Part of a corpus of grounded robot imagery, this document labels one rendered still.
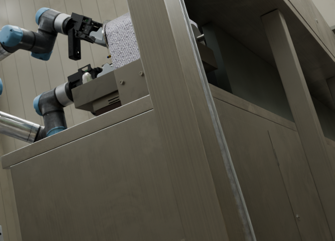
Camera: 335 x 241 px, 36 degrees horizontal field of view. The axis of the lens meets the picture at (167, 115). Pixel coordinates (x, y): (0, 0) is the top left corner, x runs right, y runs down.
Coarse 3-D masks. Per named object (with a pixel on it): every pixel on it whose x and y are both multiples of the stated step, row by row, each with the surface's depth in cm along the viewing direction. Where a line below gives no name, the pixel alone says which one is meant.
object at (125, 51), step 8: (120, 40) 169; (128, 40) 168; (112, 48) 170; (120, 48) 169; (128, 48) 167; (136, 48) 166; (112, 56) 170; (120, 56) 168; (128, 56) 167; (136, 56) 165; (120, 64) 168
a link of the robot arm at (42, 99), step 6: (54, 90) 176; (42, 96) 178; (48, 96) 176; (54, 96) 175; (36, 102) 178; (42, 102) 177; (48, 102) 176; (54, 102) 175; (36, 108) 178; (42, 108) 177; (48, 108) 175; (54, 108) 176; (60, 108) 177; (42, 114) 177
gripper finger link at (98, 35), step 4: (100, 28) 181; (92, 32) 183; (96, 32) 182; (100, 32) 181; (96, 36) 181; (100, 36) 181; (96, 40) 180; (100, 40) 180; (100, 44) 180; (104, 44) 180
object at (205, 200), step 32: (128, 0) 75; (160, 0) 73; (160, 32) 72; (288, 32) 161; (160, 64) 71; (192, 64) 73; (288, 64) 155; (160, 96) 71; (192, 96) 69; (288, 96) 154; (160, 128) 70; (192, 128) 68; (320, 128) 152; (192, 160) 67; (320, 160) 147; (192, 192) 66; (224, 192) 67; (320, 192) 146; (192, 224) 66; (224, 224) 64
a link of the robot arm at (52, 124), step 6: (48, 114) 175; (54, 114) 175; (60, 114) 176; (48, 120) 175; (54, 120) 174; (60, 120) 175; (48, 126) 174; (54, 126) 174; (60, 126) 174; (66, 126) 177; (42, 132) 181; (48, 132) 174; (54, 132) 173
